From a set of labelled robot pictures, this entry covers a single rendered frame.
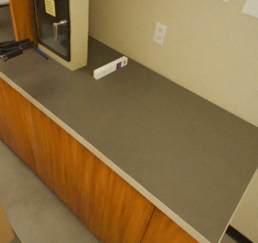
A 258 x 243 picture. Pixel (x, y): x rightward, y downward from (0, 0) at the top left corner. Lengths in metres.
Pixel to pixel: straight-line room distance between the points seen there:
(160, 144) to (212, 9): 0.69
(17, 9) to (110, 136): 0.91
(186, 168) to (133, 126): 0.30
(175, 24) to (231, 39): 0.31
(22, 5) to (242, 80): 1.24
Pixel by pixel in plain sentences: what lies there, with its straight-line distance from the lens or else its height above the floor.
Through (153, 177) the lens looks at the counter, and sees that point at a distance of 0.96.
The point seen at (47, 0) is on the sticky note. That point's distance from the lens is 1.40.
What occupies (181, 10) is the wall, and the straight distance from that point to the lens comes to 1.39.
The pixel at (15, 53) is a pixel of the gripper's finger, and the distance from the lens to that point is 1.19.
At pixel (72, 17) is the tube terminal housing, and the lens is 1.30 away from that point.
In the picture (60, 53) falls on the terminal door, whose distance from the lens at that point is 1.44.
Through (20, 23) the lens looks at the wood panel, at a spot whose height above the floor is 1.09.
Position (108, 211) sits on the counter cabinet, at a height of 0.50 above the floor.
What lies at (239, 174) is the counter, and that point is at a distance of 1.12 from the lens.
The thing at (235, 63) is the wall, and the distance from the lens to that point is 1.33.
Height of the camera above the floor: 1.71
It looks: 41 degrees down
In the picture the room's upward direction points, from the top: 11 degrees clockwise
